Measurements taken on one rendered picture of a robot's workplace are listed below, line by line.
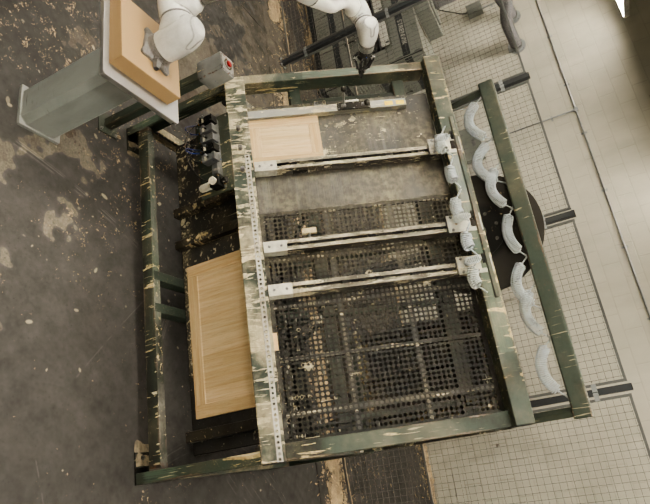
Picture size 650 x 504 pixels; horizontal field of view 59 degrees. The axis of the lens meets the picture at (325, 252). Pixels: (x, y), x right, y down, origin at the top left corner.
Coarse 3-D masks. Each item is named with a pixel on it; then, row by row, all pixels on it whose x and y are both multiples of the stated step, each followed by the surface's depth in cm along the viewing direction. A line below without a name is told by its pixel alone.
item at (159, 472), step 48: (144, 144) 365; (192, 144) 380; (144, 192) 354; (192, 192) 368; (144, 240) 343; (192, 240) 350; (144, 288) 333; (288, 336) 358; (192, 384) 329; (192, 432) 313; (240, 432) 300; (144, 480) 298
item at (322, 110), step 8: (336, 104) 344; (376, 104) 345; (384, 104) 346; (400, 104) 346; (248, 112) 338; (256, 112) 338; (264, 112) 339; (272, 112) 339; (280, 112) 339; (288, 112) 340; (296, 112) 340; (304, 112) 340; (312, 112) 341; (320, 112) 341; (328, 112) 342; (336, 112) 343; (344, 112) 345; (352, 112) 346; (360, 112) 347; (248, 120) 338
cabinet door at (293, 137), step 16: (256, 128) 337; (272, 128) 338; (288, 128) 338; (304, 128) 339; (256, 144) 333; (272, 144) 334; (288, 144) 334; (304, 144) 335; (320, 144) 335; (256, 160) 329
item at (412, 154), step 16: (432, 144) 329; (448, 144) 330; (272, 160) 323; (288, 160) 324; (304, 160) 325; (320, 160) 327; (336, 160) 326; (352, 160) 326; (368, 160) 327; (384, 160) 330; (400, 160) 332; (416, 160) 335; (256, 176) 325
